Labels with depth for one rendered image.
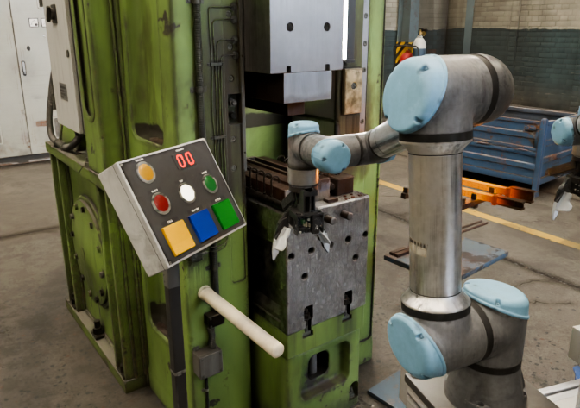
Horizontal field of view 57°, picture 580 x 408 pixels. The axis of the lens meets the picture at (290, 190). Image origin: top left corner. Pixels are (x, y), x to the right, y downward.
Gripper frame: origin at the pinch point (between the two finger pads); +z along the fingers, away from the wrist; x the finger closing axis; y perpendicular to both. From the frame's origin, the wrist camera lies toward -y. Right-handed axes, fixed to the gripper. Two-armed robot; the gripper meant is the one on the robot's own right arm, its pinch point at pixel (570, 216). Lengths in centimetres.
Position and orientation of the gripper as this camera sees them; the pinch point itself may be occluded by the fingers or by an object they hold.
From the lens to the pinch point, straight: 189.6
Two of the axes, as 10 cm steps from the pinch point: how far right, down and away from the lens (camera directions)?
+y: 3.3, 2.7, -9.1
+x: 9.5, -1.0, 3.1
